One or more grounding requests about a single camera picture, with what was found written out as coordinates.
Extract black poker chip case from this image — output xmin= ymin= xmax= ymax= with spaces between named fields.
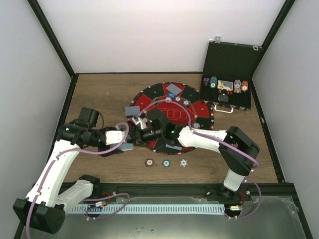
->
xmin=199 ymin=39 xmax=264 ymax=111

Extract round red black poker mat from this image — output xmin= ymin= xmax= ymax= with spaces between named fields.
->
xmin=129 ymin=82 xmax=215 ymax=155

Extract teal chips in case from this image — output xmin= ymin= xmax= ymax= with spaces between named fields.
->
xmin=209 ymin=76 xmax=217 ymax=89

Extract purple chips in case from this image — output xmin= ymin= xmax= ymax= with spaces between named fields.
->
xmin=203 ymin=77 xmax=210 ymax=86

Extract black round button in case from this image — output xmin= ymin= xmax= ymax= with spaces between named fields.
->
xmin=218 ymin=94 xmax=229 ymax=102

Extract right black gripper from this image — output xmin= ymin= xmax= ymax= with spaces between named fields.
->
xmin=127 ymin=126 xmax=164 ymax=147

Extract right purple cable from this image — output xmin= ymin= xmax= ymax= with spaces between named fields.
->
xmin=138 ymin=100 xmax=262 ymax=220

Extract card box in case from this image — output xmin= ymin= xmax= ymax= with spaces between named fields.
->
xmin=217 ymin=80 xmax=233 ymax=91

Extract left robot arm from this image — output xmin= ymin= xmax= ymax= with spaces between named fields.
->
xmin=13 ymin=107 xmax=129 ymax=238

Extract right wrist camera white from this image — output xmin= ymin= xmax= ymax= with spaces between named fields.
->
xmin=131 ymin=116 xmax=147 ymax=129

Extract dealt blue playing card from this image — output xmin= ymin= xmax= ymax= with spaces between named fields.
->
xmin=125 ymin=106 xmax=141 ymax=117

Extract red poker chip stack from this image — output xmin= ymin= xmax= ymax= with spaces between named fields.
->
xmin=145 ymin=159 xmax=154 ymax=167

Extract light blue slotted rail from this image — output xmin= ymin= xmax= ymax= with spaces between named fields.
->
xmin=69 ymin=204 xmax=225 ymax=215

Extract grey chips in case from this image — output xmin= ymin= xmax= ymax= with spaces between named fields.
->
xmin=233 ymin=80 xmax=241 ymax=94

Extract teal poker chip stack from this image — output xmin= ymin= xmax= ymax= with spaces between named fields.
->
xmin=162 ymin=160 xmax=170 ymax=168

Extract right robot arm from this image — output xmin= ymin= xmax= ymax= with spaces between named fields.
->
xmin=128 ymin=109 xmax=260 ymax=201

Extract orange chips in case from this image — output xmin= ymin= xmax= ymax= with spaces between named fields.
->
xmin=241 ymin=81 xmax=249 ymax=92

